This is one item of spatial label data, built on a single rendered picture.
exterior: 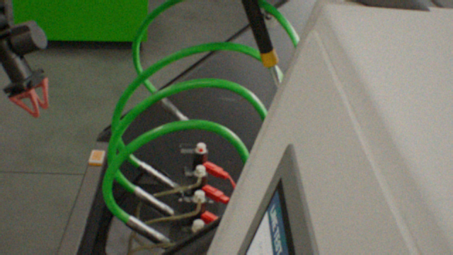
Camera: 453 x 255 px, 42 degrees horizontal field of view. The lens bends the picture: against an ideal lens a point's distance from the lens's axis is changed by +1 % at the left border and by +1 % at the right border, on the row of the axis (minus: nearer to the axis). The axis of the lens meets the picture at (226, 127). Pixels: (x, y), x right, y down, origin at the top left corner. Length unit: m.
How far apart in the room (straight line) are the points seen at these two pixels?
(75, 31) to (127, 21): 0.39
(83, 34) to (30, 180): 1.74
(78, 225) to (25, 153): 2.08
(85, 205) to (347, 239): 0.94
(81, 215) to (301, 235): 0.84
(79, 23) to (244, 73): 3.18
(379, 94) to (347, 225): 0.10
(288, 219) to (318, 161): 0.06
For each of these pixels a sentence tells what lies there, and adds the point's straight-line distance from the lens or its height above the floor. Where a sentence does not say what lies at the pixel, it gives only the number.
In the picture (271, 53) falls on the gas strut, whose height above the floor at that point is 1.47.
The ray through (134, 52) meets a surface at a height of 1.27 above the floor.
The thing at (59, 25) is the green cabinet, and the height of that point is 0.20.
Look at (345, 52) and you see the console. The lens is 0.53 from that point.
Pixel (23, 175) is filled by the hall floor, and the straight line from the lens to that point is 3.13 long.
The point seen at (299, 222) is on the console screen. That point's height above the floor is 1.43.
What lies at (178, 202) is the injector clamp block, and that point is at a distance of 1.25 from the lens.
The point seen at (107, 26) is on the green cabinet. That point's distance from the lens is 4.52.
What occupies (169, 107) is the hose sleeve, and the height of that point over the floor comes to 1.17.
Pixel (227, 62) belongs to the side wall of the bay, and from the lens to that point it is 1.39.
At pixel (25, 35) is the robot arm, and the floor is 1.20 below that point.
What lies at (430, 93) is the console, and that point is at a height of 1.55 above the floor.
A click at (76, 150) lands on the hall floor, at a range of 3.30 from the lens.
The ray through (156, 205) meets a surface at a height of 1.12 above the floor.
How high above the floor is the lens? 1.72
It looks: 29 degrees down
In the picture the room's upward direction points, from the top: 6 degrees clockwise
